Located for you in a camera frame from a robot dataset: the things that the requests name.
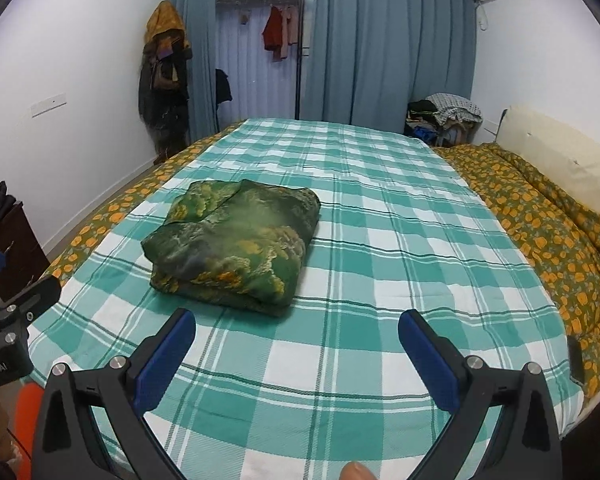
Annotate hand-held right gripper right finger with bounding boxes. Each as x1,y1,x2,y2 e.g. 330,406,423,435
398,309,563,480

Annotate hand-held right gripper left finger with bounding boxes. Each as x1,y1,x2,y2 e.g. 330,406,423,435
30,308,197,480

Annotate green printed jacket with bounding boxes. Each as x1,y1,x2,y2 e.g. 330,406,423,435
141,178,322,317

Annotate pile of clothes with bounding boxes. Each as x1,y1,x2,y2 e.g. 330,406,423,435
405,93,483,146

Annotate person's right hand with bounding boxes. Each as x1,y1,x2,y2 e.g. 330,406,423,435
341,462,376,480

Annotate dark wooden cabinet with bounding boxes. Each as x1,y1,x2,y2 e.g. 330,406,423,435
0,200,51,301

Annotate person's orange clothing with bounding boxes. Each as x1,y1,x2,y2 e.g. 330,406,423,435
7,382,46,480

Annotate orange floral bed sheet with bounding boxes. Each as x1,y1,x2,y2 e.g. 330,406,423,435
37,120,246,288

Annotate teal checkered blanket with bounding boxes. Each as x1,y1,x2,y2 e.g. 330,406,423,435
27,117,586,480

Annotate orange floral quilt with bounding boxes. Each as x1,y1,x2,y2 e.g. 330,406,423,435
432,142,600,398

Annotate dark coats on rack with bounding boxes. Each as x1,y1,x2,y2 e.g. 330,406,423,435
138,35,193,161

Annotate cream headboard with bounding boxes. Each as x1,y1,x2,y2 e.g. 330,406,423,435
495,105,600,221

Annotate small dark hanging garment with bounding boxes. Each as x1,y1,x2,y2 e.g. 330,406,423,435
215,68,232,106

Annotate pale sheer curtain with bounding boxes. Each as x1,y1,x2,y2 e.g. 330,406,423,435
215,0,306,126

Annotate yellow hooded garment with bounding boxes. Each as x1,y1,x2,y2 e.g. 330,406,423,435
146,1,187,43

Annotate blue curtain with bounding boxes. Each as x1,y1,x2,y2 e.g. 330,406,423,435
300,0,478,136
169,0,221,141

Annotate red hanging garment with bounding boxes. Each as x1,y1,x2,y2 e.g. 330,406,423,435
262,7,286,52

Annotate pink hanging garment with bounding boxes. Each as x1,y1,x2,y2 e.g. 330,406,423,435
280,5,301,61

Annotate grey door frame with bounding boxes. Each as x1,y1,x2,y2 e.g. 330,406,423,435
295,0,317,121

